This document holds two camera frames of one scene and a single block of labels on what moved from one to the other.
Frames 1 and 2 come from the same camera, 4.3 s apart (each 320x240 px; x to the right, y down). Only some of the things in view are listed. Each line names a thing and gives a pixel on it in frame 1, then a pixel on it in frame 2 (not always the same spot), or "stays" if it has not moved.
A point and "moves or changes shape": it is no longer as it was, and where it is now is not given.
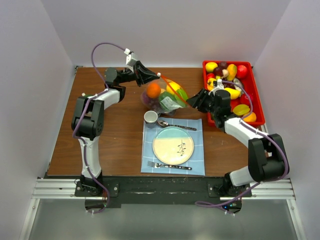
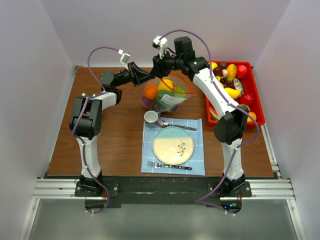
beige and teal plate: x=173 y=145 stays
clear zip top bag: x=163 y=96 moves or changes shape
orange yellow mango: x=232 y=70 stays
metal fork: x=159 y=165 stays
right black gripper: x=195 y=101 → x=158 y=69
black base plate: x=162 y=192 stays
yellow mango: x=235 y=94 stays
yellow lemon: x=174 y=85 → x=165 y=84
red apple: x=242 y=72 stays
